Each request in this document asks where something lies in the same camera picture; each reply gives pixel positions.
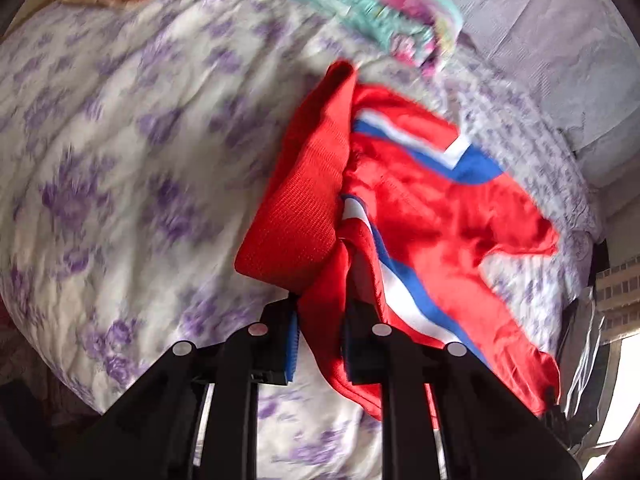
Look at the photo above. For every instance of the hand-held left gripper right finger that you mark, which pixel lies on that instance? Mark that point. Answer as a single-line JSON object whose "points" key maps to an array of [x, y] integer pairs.
{"points": [[351, 355]]}

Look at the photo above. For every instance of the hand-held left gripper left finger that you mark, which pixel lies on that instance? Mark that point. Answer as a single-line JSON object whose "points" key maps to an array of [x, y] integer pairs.
{"points": [[291, 345]]}

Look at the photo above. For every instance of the red jersey with blue-white stripes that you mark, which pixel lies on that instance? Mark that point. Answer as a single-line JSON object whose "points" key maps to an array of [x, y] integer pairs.
{"points": [[425, 210]]}

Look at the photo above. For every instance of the purple floral white blanket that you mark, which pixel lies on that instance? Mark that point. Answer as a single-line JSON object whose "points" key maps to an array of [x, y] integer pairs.
{"points": [[125, 185]]}

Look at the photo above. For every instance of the teal pink floral cloth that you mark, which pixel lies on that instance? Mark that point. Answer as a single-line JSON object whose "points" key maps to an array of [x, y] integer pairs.
{"points": [[380, 10]]}

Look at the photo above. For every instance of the lilac pillow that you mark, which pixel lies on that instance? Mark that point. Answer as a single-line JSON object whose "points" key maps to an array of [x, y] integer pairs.
{"points": [[540, 45]]}

